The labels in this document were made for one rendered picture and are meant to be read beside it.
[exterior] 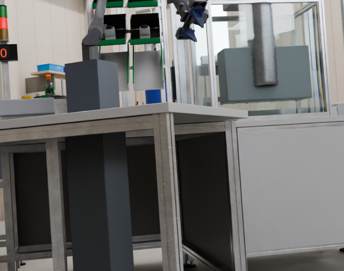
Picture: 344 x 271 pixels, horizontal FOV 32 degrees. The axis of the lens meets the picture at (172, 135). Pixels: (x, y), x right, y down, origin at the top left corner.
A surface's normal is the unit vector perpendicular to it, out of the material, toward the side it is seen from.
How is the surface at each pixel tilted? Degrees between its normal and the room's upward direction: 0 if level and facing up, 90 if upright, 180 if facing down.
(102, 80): 90
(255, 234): 90
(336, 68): 90
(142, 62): 45
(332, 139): 90
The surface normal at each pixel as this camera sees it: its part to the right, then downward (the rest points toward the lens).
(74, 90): -0.44, 0.00
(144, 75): -0.05, -0.73
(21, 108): 0.17, -0.04
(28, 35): 0.90, -0.07
